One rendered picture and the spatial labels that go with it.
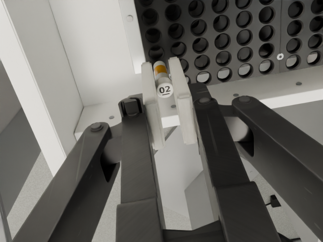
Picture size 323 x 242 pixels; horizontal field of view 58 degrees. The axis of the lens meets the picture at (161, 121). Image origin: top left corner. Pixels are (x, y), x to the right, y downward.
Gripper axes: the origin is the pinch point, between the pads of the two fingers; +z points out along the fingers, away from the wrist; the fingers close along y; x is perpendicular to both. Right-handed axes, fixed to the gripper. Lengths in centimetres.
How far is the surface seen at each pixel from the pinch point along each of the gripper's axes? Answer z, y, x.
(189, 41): 6.4, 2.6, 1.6
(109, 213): 96, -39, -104
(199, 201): 77, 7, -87
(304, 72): 11.2, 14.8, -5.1
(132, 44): 11.5, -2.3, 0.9
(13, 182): 40, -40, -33
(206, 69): 6.4, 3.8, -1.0
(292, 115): 29.3, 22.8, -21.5
